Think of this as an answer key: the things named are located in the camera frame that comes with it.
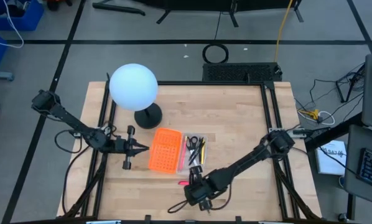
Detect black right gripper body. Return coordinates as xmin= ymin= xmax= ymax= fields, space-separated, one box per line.
xmin=189 ymin=165 xmax=215 ymax=213

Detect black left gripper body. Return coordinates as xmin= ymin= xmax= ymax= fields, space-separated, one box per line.
xmin=111 ymin=125 xmax=137 ymax=170

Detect clear plastic supply box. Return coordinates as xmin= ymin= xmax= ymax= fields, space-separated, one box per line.
xmin=176 ymin=133 xmax=209 ymax=175

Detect orange perforated box lid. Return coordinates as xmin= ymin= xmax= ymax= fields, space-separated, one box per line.
xmin=147 ymin=127 xmax=183 ymax=174

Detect black-handled scissors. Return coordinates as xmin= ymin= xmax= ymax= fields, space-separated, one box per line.
xmin=186 ymin=136 xmax=200 ymax=167

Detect yellow pen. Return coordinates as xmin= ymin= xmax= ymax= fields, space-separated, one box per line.
xmin=199 ymin=140 xmax=207 ymax=165

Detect black perforated metal box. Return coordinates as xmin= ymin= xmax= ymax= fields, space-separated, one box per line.
xmin=202 ymin=62 xmax=283 ymax=83

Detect white globe lamp black stand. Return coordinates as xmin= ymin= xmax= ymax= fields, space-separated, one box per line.
xmin=108 ymin=63 xmax=164 ymax=130

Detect white booklet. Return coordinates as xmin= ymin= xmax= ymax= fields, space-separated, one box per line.
xmin=315 ymin=139 xmax=347 ymax=176

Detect yellow power plug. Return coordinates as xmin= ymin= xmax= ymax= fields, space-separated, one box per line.
xmin=297 ymin=108 xmax=320 ymax=121

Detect black bar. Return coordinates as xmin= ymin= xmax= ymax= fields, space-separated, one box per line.
xmin=91 ymin=2 xmax=146 ymax=17

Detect black partition screen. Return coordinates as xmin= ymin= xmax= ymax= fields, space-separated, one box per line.
xmin=133 ymin=0 xmax=304 ymax=28

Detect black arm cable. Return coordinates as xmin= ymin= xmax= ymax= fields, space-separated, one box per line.
xmin=61 ymin=145 xmax=90 ymax=215

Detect black aluminium table frame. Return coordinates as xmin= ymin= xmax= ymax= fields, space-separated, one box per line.
xmin=57 ymin=73 xmax=323 ymax=222

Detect black coiled cable ring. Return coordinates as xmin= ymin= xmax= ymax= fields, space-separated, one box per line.
xmin=202 ymin=43 xmax=230 ymax=64

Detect white cable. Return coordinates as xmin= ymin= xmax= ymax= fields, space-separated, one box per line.
xmin=0 ymin=0 xmax=25 ymax=49

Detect yellow cable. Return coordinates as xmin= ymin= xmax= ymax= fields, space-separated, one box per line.
xmin=274 ymin=0 xmax=294 ymax=62

